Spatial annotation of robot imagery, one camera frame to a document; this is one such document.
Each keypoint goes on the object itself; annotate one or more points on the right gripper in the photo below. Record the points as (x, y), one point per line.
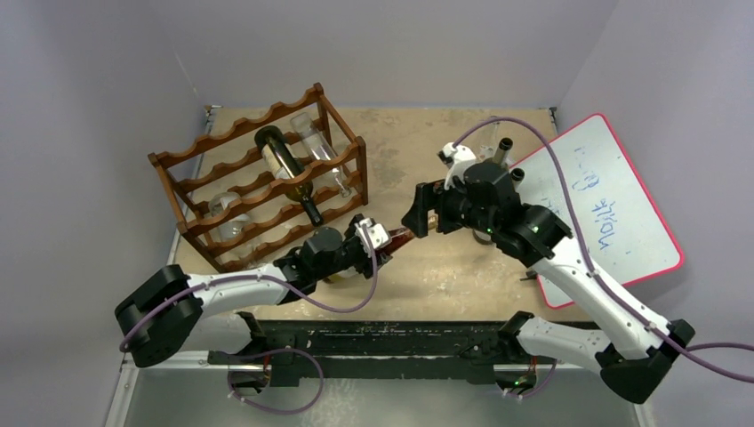
(424, 205)

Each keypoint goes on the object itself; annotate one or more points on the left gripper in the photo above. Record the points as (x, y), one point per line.
(365, 266)

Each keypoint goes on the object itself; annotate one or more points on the dark green bottle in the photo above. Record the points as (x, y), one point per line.
(502, 152)

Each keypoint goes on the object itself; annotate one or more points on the clear glass wine bottle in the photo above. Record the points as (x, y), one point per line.
(489, 141)

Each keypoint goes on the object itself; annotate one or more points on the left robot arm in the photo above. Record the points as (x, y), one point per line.
(160, 315)

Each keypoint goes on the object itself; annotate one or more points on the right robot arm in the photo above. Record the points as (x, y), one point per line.
(632, 348)

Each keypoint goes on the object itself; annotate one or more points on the wooden wine rack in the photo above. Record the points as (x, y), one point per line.
(228, 205)

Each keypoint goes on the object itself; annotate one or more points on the black whiteboard clip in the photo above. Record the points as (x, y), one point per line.
(529, 275)

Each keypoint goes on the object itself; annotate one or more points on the pink-framed whiteboard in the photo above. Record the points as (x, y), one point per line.
(622, 225)

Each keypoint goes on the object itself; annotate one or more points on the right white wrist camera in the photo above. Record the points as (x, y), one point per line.
(457, 159)

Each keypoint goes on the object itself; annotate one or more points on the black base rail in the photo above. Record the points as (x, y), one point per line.
(385, 350)

